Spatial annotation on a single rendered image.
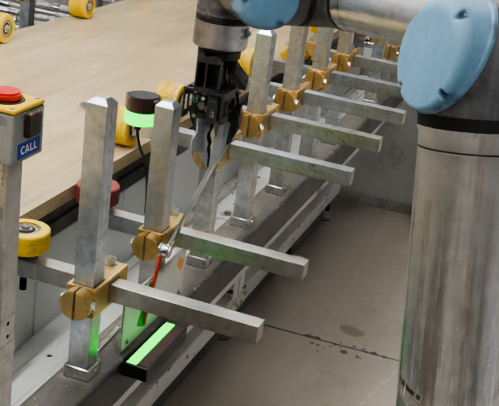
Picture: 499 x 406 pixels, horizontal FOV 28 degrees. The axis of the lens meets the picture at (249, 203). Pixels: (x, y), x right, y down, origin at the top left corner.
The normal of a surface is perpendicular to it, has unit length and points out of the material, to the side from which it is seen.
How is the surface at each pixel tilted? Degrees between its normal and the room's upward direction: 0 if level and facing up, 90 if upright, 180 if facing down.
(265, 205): 0
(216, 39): 90
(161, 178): 90
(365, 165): 90
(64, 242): 90
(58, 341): 0
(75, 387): 0
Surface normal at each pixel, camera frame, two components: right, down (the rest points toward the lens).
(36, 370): 0.13, -0.92
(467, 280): -0.14, 0.18
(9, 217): 0.93, 0.23
